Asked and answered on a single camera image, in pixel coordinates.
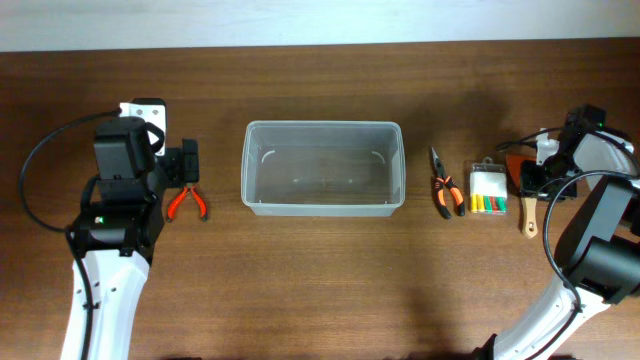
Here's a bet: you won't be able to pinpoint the orange scraper wooden handle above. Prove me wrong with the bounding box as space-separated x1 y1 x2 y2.
505 154 538 239

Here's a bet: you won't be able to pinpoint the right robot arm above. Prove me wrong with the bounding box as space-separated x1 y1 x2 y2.
472 104 639 360

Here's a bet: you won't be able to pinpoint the small red cutting pliers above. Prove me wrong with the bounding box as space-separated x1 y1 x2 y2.
166 184 208 222

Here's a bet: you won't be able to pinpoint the clear case of screwdriver bits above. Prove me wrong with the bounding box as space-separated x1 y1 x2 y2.
470 157 508 215

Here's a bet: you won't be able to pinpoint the clear plastic container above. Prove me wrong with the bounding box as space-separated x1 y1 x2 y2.
241 120 406 217

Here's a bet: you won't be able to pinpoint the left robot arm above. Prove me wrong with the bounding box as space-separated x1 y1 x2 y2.
61 116 199 359

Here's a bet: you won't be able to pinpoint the orange black long-nose pliers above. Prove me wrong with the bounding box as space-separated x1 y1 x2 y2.
429 146 466 220

